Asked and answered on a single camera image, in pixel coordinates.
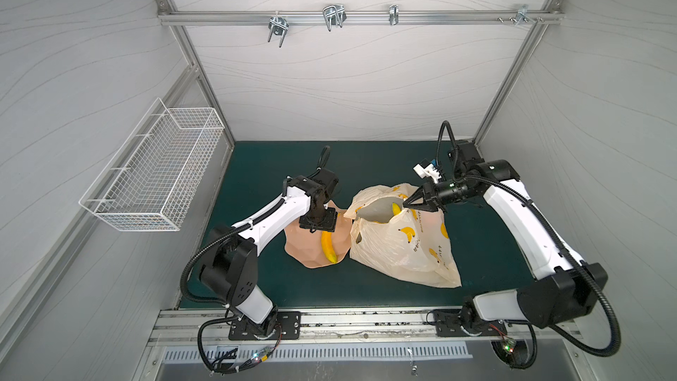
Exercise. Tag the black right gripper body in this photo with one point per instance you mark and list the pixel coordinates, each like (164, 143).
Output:
(430, 196)

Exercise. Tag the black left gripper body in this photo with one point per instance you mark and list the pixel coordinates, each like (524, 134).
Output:
(324, 219)

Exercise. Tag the cream banana print plastic bag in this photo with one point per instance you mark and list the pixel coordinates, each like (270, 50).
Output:
(413, 246)

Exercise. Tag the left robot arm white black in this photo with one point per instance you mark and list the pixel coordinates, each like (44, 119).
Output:
(225, 271)

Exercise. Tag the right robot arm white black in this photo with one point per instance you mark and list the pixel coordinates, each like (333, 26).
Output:
(565, 286)

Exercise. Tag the pink wavy fruit plate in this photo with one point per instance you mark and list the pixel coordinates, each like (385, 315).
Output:
(306, 247)

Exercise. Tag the green table mat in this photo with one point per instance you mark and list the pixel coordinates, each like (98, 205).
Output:
(485, 252)

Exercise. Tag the metal u-bolt clamp left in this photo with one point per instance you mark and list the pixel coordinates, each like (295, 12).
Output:
(278, 27)

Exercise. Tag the metal u-bolt clamp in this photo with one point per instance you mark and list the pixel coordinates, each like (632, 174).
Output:
(278, 27)
(334, 15)

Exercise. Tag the metal u-bolt clamp middle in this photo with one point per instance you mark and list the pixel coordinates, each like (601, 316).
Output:
(334, 15)

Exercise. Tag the metal bolt clamp right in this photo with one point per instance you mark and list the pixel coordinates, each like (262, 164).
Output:
(522, 17)

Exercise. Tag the white vent grille strip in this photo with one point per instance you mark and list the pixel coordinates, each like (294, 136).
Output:
(332, 352)

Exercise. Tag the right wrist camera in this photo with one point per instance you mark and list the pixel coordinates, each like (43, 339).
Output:
(426, 169)

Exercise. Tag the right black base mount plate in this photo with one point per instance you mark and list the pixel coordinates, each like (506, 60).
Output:
(447, 323)

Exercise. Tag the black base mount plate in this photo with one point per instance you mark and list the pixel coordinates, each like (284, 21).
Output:
(277, 325)
(447, 323)

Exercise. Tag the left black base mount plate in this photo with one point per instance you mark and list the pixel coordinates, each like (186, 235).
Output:
(277, 325)

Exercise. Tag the white wire basket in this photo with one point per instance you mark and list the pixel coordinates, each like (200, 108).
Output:
(151, 180)

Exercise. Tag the aluminium crossbar rail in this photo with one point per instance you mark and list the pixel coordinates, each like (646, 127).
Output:
(354, 18)

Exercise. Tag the small metal bracket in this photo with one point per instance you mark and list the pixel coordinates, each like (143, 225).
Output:
(394, 15)

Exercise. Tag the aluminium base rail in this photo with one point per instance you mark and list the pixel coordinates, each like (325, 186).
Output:
(324, 326)

